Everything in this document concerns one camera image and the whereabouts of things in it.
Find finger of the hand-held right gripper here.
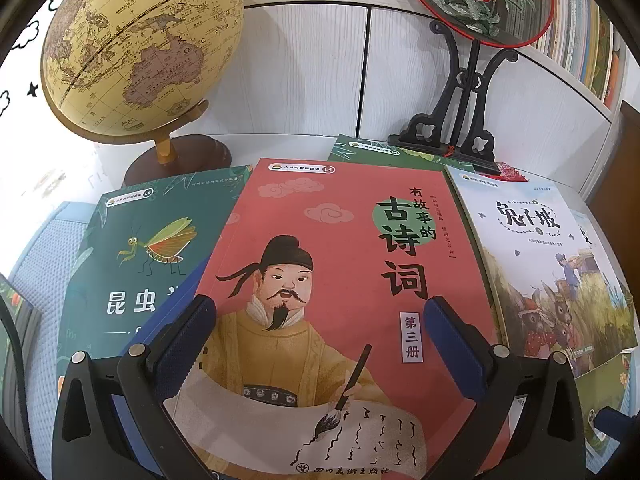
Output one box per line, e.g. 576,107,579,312
597,405,635,443

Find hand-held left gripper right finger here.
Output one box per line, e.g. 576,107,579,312
424,295,586,480

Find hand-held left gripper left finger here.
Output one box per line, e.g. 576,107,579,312
52,295,218,480

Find red book with poet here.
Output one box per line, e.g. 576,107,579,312
162,157,511,480

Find green book with caterpillar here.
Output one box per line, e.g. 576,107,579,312
327,133,481,173

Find white illustrated storybook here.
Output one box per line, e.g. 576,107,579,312
567,207,640,466

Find green book with mantis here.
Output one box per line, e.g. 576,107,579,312
52,165,253,376

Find white book with rabbits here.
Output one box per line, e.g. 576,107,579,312
444,162,640,381

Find light blue quilted mat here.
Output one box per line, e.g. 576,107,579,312
10,200,101,461

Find black carved fan stand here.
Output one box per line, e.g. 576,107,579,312
387,20,521,176

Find brown wooden furniture panel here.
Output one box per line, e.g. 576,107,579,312
612,100,640,173

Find yellow antique globe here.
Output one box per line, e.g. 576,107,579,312
40,0,246,188

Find white bookshelf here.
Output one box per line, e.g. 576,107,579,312
240,0,628,206

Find thick black cable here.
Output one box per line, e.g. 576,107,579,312
0,280,32,461

